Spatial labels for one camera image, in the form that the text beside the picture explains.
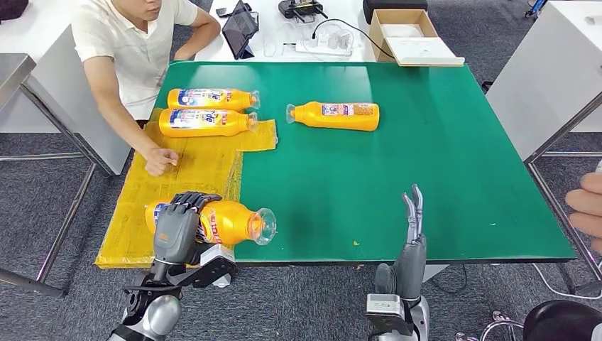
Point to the black case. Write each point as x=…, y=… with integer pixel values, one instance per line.
x=394, y=7

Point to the black tablet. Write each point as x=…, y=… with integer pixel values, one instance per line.
x=237, y=29

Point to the green table mat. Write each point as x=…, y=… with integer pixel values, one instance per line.
x=470, y=164

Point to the brown cardboard box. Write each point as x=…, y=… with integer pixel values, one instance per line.
x=376, y=41

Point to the black chair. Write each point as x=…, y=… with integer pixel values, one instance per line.
x=559, y=322

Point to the steel table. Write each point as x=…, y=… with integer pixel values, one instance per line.
x=11, y=70

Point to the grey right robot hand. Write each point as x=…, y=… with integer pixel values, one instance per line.
x=409, y=268

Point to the person's left forearm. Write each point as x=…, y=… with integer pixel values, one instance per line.
x=204, y=35

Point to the person's right forearm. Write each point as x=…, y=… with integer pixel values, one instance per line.
x=124, y=127

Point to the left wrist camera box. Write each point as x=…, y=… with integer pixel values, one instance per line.
x=214, y=263

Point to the person's hand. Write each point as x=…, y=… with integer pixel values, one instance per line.
x=588, y=212

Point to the orange plastic bottle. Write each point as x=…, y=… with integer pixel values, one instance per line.
x=235, y=100
x=310, y=121
x=197, y=131
x=235, y=226

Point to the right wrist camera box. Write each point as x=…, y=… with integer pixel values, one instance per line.
x=388, y=313

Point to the black phone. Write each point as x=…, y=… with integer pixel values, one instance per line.
x=223, y=11

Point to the black bag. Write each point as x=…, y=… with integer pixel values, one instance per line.
x=14, y=7

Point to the steel table frame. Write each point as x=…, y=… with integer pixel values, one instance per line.
x=562, y=129

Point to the white box lid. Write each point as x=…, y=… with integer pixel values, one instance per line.
x=422, y=52

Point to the white table foot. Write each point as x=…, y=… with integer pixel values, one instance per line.
x=436, y=272
x=222, y=281

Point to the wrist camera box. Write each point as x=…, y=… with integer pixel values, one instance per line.
x=388, y=313
x=214, y=263

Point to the person's right hand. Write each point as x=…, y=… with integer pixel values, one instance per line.
x=160, y=162

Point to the white desk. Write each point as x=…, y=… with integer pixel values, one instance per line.
x=56, y=103
x=352, y=13
x=541, y=80

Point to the blue metal frame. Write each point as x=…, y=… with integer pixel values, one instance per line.
x=536, y=7

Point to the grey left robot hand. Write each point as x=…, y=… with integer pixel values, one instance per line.
x=176, y=235

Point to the yellow taped cardboard sheet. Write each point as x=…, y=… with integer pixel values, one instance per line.
x=141, y=197

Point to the black remote controller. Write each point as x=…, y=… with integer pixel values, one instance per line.
x=299, y=8

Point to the chrome chair base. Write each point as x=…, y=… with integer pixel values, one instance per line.
x=498, y=320

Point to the white power adapter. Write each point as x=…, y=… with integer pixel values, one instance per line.
x=339, y=40

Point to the white power strip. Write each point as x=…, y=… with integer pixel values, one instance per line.
x=321, y=50

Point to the person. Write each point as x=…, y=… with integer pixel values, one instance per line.
x=127, y=47

